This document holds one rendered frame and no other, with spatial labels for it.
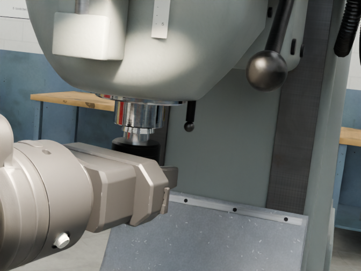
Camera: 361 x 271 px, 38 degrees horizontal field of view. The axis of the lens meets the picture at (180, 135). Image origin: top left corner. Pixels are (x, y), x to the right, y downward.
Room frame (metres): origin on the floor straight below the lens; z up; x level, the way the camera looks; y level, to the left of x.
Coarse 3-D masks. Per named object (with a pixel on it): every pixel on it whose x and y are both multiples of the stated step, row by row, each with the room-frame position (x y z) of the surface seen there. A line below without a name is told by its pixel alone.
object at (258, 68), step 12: (288, 0) 0.43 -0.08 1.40; (276, 12) 0.42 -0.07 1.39; (288, 12) 0.42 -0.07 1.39; (276, 24) 0.41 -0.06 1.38; (276, 36) 0.40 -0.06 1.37; (264, 48) 0.39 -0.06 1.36; (276, 48) 0.39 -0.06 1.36; (252, 60) 0.37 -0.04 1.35; (264, 60) 0.36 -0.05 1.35; (276, 60) 0.36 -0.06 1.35; (252, 72) 0.36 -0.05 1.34; (264, 72) 0.36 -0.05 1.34; (276, 72) 0.36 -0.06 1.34; (252, 84) 0.37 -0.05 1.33; (264, 84) 0.36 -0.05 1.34; (276, 84) 0.36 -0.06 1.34
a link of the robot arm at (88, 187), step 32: (32, 160) 0.35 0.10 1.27; (64, 160) 0.37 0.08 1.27; (96, 160) 0.42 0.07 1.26; (128, 160) 0.43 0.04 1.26; (64, 192) 0.35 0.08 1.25; (96, 192) 0.39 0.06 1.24; (128, 192) 0.41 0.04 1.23; (160, 192) 0.42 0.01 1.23; (64, 224) 0.35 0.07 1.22; (96, 224) 0.39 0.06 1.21; (128, 224) 0.42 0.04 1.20
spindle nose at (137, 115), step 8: (120, 104) 0.47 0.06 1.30; (128, 104) 0.47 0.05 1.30; (136, 104) 0.46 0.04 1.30; (144, 104) 0.46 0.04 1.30; (120, 112) 0.47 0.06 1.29; (128, 112) 0.46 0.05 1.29; (136, 112) 0.46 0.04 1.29; (144, 112) 0.46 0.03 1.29; (152, 112) 0.47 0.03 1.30; (160, 112) 0.48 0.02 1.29; (120, 120) 0.47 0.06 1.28; (128, 120) 0.46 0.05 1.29; (136, 120) 0.46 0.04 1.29; (144, 120) 0.46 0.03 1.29; (152, 120) 0.47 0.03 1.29; (160, 120) 0.48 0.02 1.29; (144, 128) 0.47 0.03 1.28; (152, 128) 0.47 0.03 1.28
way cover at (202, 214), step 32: (160, 224) 0.83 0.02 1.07; (192, 224) 0.82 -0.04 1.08; (224, 224) 0.81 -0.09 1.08; (256, 224) 0.80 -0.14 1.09; (288, 224) 0.79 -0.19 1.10; (128, 256) 0.82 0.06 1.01; (160, 256) 0.81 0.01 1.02; (192, 256) 0.80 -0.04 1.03; (224, 256) 0.79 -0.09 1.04; (256, 256) 0.78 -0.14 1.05; (288, 256) 0.77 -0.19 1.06
